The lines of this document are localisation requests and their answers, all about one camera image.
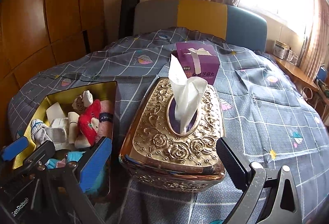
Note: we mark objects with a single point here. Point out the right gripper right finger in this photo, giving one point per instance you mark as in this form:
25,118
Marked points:
281,204

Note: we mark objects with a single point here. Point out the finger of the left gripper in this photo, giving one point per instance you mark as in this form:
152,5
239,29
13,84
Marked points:
15,148
41,155

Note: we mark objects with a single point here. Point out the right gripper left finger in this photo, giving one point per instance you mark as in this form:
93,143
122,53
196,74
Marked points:
76,177

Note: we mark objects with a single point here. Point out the red and beige sock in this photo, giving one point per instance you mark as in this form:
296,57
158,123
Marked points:
88,124

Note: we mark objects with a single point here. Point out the white sock blue band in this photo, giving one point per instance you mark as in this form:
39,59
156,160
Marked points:
40,132

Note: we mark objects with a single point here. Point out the white folded sock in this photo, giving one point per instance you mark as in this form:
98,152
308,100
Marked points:
59,133

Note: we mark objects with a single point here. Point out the white rectangular pad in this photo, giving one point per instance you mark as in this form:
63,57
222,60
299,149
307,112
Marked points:
54,111

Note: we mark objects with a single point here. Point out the gold tin box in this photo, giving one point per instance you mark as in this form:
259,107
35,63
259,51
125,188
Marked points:
71,101

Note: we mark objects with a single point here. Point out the beige ribbed sock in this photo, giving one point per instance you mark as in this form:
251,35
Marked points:
73,118

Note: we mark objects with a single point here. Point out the gold ornate tissue box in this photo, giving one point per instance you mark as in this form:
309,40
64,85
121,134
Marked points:
158,155

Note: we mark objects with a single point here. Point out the white sock with scrunchie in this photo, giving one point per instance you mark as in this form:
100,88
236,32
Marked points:
83,100

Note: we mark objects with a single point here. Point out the grey patterned bed quilt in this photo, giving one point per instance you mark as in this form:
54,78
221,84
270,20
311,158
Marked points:
265,118

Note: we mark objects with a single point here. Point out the wooden desk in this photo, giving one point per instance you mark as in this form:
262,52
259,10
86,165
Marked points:
297,75

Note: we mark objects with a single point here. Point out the white tissue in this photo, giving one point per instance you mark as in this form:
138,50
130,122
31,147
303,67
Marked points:
187,93

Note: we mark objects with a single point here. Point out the wooden wardrobe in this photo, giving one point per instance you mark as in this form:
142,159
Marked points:
38,34

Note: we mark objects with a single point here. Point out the small radio on desk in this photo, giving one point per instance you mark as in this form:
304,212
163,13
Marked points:
281,50

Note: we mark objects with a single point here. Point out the purple cardboard box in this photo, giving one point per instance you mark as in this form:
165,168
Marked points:
198,58

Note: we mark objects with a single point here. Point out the grey yellow blue headboard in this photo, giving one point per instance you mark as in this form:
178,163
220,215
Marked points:
235,25

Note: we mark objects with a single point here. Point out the black rolled mat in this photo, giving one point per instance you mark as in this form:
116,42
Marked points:
126,19

